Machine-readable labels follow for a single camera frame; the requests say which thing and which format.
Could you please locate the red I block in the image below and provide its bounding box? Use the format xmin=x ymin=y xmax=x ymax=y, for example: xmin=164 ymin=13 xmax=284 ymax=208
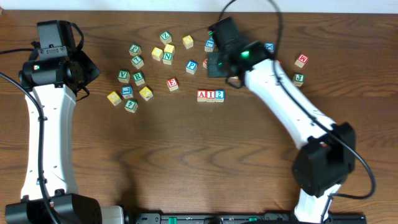
xmin=206 ymin=90 xmax=215 ymax=102

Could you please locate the blue 2 block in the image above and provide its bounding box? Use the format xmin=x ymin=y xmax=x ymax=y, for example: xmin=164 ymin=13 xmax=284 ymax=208
xmin=215 ymin=90 xmax=225 ymax=102

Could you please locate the red A block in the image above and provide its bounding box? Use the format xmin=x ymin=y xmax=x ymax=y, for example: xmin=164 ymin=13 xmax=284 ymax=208
xmin=197 ymin=90 xmax=206 ymax=102

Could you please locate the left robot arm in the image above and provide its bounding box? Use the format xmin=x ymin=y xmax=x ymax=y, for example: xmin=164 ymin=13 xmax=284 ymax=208
xmin=5 ymin=47 xmax=128 ymax=223

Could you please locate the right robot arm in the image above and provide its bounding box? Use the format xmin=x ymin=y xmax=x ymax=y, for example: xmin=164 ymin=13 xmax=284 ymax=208
xmin=208 ymin=39 xmax=355 ymax=223

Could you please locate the blue P block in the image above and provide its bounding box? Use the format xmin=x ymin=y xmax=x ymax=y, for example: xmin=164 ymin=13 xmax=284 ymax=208
xmin=186 ymin=60 xmax=198 ymax=75

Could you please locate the yellow block top centre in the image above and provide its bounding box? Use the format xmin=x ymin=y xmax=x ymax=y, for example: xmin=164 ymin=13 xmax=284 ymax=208
xmin=183 ymin=35 xmax=194 ymax=49

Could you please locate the yellow block far left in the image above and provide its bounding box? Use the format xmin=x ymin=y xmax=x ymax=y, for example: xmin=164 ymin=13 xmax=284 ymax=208
xmin=107 ymin=91 xmax=122 ymax=106

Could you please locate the green V block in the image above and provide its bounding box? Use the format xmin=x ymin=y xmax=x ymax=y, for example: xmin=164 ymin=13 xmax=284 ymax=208
xmin=118 ymin=70 xmax=130 ymax=83

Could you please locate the red E block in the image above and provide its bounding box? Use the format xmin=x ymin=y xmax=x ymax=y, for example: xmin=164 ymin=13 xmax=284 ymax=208
xmin=167 ymin=78 xmax=178 ymax=91

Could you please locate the blue L block lower left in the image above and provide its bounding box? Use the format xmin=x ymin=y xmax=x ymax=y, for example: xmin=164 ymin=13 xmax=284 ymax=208
xmin=121 ymin=86 xmax=134 ymax=99

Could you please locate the green N block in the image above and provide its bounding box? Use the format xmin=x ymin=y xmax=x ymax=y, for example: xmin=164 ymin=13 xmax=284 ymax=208
xmin=162 ymin=52 xmax=174 ymax=65

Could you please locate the blue X block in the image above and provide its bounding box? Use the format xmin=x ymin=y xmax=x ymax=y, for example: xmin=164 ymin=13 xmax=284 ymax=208
xmin=264 ymin=42 xmax=275 ymax=53

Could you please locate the yellow block above N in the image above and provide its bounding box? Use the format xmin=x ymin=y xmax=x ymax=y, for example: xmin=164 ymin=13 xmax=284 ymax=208
xmin=164 ymin=44 xmax=175 ymax=55

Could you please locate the green 7 block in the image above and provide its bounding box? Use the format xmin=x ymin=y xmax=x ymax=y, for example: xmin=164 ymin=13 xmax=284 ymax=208
xmin=131 ymin=55 xmax=144 ymax=69

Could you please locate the green R block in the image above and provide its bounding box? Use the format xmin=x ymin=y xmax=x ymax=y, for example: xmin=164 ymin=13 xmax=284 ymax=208
xmin=132 ymin=72 xmax=145 ymax=86

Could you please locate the green Z block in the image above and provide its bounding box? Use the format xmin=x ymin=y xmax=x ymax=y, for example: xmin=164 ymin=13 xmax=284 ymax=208
xmin=160 ymin=31 xmax=172 ymax=45

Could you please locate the green 4 block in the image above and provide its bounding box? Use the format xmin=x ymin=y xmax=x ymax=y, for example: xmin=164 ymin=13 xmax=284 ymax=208
xmin=124 ymin=100 xmax=138 ymax=113

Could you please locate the yellow block left of N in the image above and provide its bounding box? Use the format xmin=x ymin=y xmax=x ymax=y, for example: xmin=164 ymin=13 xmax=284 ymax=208
xmin=151 ymin=47 xmax=164 ymax=61

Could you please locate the yellow block lower middle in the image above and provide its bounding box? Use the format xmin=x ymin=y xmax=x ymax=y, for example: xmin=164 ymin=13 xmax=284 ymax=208
xmin=139 ymin=86 xmax=153 ymax=101

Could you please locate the green J block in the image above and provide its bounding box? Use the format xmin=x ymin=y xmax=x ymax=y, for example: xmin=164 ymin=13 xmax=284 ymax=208
xmin=292 ymin=73 xmax=305 ymax=87

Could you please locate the red M block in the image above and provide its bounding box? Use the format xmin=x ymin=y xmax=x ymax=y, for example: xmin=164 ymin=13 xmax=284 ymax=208
xmin=295 ymin=54 xmax=308 ymax=68

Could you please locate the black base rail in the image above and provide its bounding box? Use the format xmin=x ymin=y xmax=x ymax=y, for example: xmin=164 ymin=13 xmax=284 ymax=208
xmin=136 ymin=213 xmax=367 ymax=224

